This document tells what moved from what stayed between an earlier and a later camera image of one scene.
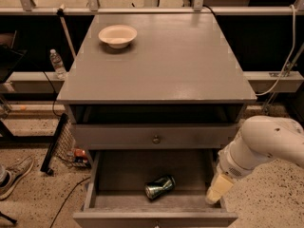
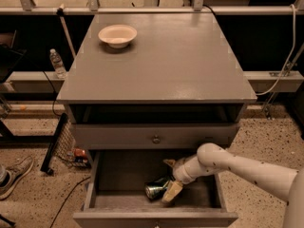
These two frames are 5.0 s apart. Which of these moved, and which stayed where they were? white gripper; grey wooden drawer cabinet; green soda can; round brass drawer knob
Moved: white gripper
Stayed: round brass drawer knob; green soda can; grey wooden drawer cabinet
